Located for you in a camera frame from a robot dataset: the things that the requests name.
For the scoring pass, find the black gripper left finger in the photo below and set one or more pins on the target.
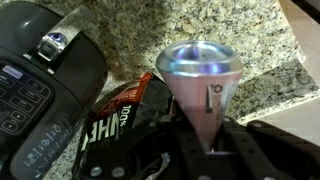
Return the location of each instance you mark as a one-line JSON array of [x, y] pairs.
[[166, 153]]

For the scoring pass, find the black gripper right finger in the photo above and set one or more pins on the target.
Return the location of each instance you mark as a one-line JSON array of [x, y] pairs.
[[266, 153]]

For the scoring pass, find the pink silver drink can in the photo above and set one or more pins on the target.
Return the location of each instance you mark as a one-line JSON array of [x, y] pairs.
[[200, 83]]

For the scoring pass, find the black air fryer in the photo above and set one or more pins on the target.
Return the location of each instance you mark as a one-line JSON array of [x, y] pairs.
[[33, 100]]

